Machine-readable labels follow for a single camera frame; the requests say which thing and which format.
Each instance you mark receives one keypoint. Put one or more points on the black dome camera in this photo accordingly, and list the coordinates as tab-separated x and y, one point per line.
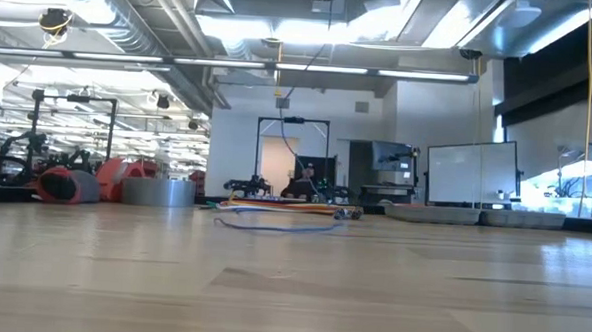
470	54

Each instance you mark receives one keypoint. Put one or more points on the grey wall vent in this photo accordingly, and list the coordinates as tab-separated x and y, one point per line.
283	103
361	107

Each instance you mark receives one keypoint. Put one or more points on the black cabinet with monitor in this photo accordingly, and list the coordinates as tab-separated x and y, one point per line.
361	169

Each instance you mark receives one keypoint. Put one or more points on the red tape dispenser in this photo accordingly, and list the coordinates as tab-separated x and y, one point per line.
107	178

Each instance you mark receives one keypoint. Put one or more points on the black hanging spot lamp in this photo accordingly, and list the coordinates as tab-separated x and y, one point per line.
193	125
163	101

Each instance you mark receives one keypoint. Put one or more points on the grey duct tape roll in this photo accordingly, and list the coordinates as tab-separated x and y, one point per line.
160	192

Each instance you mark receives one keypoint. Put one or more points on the black background robot arm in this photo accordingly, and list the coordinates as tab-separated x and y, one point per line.
27	141
247	185

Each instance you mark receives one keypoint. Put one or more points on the whiteboard on stand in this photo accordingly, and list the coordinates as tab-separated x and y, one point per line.
471	173

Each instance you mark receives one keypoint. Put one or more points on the person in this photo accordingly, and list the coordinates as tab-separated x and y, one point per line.
300	188

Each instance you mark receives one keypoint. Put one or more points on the grey cylinder with red rim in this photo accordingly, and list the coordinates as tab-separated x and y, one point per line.
87	187

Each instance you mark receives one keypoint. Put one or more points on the long ceiling light strip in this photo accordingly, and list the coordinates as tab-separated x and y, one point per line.
220	62

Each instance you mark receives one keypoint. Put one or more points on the black robot station frame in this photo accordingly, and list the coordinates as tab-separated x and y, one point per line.
111	133

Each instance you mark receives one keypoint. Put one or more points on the black gantry frame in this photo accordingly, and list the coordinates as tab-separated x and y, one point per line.
294	120

